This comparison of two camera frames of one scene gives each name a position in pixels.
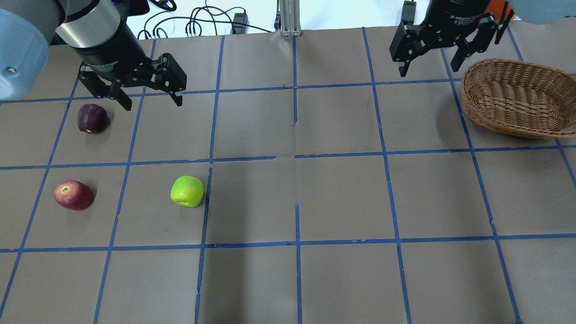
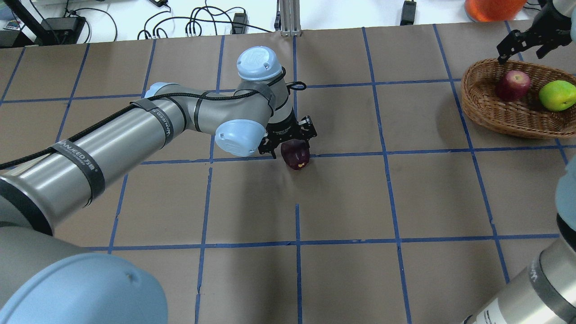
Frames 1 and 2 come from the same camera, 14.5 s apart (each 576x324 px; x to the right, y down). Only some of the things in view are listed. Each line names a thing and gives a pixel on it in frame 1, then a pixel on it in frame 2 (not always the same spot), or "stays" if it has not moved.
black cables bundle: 193,21 stays
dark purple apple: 92,118 to 295,153
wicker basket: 521,99 stays
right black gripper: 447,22 to 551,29
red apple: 74,195 to 513,85
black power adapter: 241,18 stays
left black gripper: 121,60 to 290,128
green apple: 187,191 to 558,95
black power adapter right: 408,12 stays
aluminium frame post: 290,21 stays
